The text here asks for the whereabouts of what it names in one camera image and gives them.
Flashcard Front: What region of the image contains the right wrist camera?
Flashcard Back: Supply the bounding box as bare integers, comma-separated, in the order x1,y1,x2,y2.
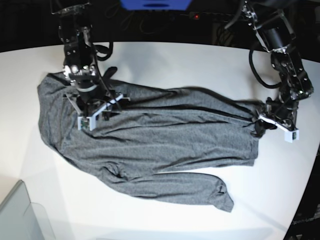
77,116,97,131

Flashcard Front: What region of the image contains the grey long-sleeve shirt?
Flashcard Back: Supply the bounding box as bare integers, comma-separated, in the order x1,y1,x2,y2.
37,73,266,212

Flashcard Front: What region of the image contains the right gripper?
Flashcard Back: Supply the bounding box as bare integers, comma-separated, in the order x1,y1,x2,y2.
63,86,131,121

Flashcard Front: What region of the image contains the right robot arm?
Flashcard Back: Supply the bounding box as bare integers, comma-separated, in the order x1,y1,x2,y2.
50,0,128,126

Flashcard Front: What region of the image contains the translucent plastic box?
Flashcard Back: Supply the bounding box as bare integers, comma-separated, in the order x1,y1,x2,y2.
0,180,56,240

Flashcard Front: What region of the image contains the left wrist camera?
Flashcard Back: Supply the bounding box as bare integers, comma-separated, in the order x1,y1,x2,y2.
284,129,300,143

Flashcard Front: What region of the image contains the black power strip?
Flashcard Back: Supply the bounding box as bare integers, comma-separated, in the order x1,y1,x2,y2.
179,11,235,22

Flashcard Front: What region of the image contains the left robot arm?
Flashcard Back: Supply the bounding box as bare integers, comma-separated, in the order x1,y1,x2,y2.
224,0,314,143

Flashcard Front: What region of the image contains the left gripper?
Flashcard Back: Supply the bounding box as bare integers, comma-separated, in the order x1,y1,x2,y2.
250,98,299,139

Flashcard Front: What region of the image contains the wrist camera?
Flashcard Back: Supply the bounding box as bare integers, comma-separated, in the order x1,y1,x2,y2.
77,116,97,131
284,129,300,143

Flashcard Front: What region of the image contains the blue bin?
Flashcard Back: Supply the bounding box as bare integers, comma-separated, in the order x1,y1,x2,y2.
120,0,192,11

